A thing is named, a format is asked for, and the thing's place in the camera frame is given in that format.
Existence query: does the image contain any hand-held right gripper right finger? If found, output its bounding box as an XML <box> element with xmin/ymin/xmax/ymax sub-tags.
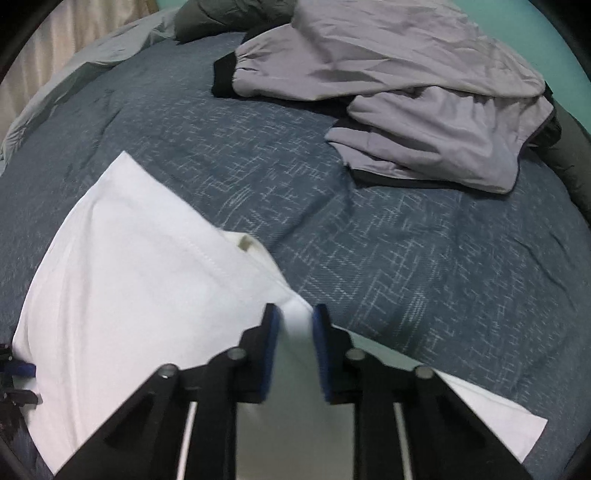
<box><xmin>312</xmin><ymin>304</ymin><xmax>532</xmax><ymax>480</ymax></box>

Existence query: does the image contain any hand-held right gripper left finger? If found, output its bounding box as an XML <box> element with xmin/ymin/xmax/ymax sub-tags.
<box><xmin>54</xmin><ymin>304</ymin><xmax>280</xmax><ymax>480</ymax></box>

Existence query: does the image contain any white long-sleeve shirt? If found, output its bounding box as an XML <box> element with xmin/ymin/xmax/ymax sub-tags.
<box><xmin>11</xmin><ymin>150</ymin><xmax>548</xmax><ymax>476</ymax></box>

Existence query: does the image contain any blue patterned bed sheet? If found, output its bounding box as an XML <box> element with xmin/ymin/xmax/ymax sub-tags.
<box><xmin>0</xmin><ymin>30</ymin><xmax>591</xmax><ymax>480</ymax></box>

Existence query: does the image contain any grey jacket with black cuffs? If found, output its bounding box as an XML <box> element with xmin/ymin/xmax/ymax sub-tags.
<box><xmin>213</xmin><ymin>0</ymin><xmax>557</xmax><ymax>195</ymax></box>

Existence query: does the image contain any light grey pillow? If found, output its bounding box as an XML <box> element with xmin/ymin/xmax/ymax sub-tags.
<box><xmin>0</xmin><ymin>9</ymin><xmax>178</xmax><ymax>160</ymax></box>

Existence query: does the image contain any pink curtain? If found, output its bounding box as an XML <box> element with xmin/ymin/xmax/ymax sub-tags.
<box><xmin>0</xmin><ymin>0</ymin><xmax>160</xmax><ymax>116</ymax></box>

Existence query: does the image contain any dark grey duvet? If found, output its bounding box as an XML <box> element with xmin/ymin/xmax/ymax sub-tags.
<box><xmin>174</xmin><ymin>0</ymin><xmax>591</xmax><ymax>208</ymax></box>

